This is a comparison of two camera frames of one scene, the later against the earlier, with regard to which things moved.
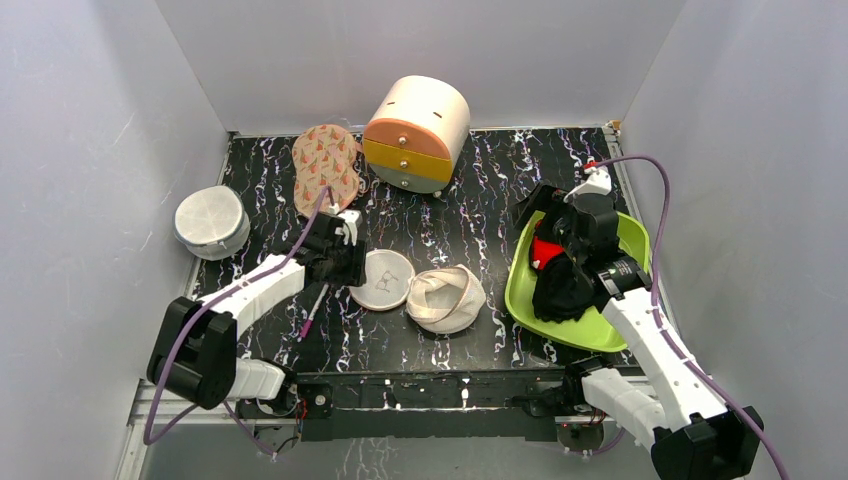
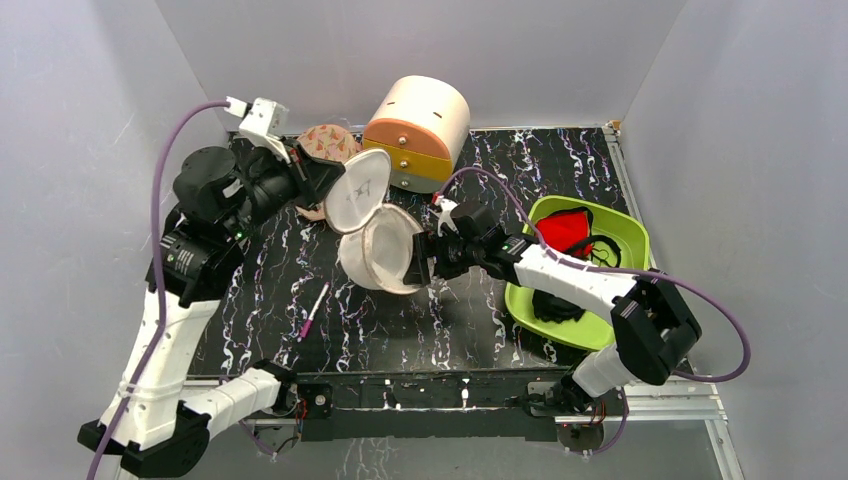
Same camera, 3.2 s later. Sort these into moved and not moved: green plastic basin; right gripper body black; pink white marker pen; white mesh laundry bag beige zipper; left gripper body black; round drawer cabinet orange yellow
Moved: white mesh laundry bag beige zipper; right gripper body black; left gripper body black
Not moved: round drawer cabinet orange yellow; pink white marker pen; green plastic basin
